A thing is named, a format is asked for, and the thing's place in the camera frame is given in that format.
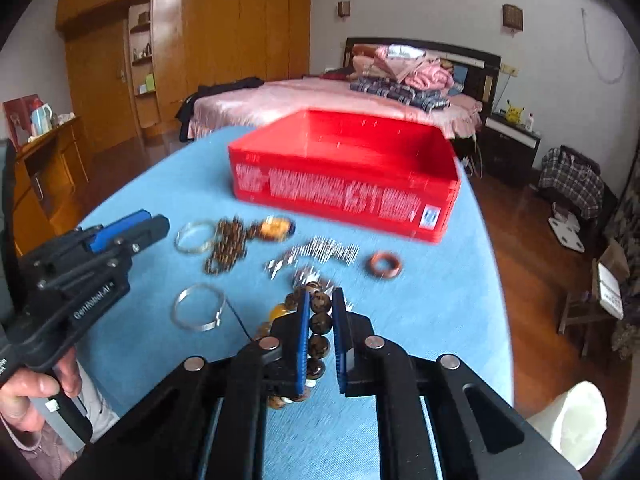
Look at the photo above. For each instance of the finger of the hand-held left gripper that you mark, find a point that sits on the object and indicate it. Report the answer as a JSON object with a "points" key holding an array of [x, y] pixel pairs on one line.
{"points": [[150, 232], [117, 227]]}

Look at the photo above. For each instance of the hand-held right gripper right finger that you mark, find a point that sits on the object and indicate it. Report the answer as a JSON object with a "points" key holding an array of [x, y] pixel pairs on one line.
{"points": [[340, 340]]}

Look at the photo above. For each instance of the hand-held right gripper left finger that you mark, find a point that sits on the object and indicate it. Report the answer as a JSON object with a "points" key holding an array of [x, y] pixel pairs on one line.
{"points": [[301, 345]]}

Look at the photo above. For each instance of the silver bangle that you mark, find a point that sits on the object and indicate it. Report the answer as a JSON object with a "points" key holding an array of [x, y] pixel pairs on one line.
{"points": [[192, 249], [192, 325]]}

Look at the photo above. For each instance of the red tin box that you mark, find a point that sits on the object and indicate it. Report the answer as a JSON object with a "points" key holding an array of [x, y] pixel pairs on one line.
{"points": [[350, 180]]}

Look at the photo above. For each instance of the person's left forearm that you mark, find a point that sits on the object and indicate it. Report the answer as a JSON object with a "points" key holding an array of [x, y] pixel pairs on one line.
{"points": [[35, 452]]}

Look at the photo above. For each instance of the person's left hand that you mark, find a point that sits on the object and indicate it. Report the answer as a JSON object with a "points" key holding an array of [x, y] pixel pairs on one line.
{"points": [[30, 390]]}

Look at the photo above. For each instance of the wooden desk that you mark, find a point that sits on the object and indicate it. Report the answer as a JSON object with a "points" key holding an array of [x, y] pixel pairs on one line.
{"points": [[45, 175]]}

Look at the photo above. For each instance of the blue table cloth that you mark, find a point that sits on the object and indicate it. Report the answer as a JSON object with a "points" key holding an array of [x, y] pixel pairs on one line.
{"points": [[440, 320]]}

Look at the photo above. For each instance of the light blue thermos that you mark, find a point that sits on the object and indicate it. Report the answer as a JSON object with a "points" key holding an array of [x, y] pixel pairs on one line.
{"points": [[41, 120]]}

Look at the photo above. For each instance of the wooden door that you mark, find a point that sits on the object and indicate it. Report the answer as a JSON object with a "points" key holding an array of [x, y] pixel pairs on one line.
{"points": [[100, 90]]}

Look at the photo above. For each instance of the green box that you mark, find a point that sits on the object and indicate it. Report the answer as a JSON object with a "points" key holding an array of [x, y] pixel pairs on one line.
{"points": [[149, 83]]}

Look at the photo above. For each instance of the black garment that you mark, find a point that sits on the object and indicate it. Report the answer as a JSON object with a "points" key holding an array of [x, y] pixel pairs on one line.
{"points": [[220, 91]]}

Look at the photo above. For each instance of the bed with pink bedspread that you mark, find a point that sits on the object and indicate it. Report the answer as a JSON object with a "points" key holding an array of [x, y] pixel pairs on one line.
{"points": [[280, 100]]}

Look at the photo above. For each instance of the wooden wardrobe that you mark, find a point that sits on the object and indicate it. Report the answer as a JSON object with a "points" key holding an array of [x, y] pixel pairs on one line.
{"points": [[225, 35]]}

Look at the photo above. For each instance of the wooden stool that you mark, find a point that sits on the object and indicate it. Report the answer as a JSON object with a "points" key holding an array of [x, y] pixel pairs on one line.
{"points": [[580, 310]]}

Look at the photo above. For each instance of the white paper roll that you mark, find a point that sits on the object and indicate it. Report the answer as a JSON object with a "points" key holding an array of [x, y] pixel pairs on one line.
{"points": [[575, 425]]}

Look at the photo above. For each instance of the white bathroom scale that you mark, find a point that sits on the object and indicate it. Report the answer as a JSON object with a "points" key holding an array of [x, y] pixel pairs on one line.
{"points": [[567, 235]]}

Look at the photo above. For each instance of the folded plaid blankets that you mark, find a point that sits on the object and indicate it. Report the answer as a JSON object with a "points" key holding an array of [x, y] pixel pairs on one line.
{"points": [[385, 91]]}

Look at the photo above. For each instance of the dark nightstand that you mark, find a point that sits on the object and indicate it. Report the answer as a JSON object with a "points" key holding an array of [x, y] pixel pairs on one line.
{"points": [[510, 152]]}

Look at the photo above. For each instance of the white printed booklet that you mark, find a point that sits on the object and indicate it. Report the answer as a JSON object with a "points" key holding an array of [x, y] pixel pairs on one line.
{"points": [[609, 292]]}

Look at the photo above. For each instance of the plaid cloth on chair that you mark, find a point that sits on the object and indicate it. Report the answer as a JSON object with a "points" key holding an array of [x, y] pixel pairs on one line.
{"points": [[570, 182]]}

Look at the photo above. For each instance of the pile of pink blankets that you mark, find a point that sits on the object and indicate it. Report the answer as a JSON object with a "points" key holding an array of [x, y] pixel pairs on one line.
{"points": [[425, 72]]}

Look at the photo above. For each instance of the cardboard box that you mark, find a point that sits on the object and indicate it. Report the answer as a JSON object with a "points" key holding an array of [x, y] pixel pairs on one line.
{"points": [[614, 260]]}

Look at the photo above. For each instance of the yellow plush toy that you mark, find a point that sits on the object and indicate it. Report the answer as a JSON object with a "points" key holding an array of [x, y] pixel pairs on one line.
{"points": [[513, 112]]}

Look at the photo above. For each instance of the white bottle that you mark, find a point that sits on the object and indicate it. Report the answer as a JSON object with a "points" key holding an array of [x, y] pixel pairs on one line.
{"points": [[529, 122]]}

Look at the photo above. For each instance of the red picture frame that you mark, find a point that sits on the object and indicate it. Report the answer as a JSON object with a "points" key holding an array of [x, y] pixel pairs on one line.
{"points": [[17, 120]]}

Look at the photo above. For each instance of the small wall lamp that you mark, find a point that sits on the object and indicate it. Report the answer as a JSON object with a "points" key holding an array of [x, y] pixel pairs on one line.
{"points": [[343, 8]]}

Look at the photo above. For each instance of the wall socket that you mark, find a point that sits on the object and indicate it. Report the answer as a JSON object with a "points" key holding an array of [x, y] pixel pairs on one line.
{"points": [[509, 69]]}

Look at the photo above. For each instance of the large wall lamp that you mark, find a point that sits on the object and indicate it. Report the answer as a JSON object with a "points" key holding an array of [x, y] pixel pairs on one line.
{"points": [[513, 16]]}

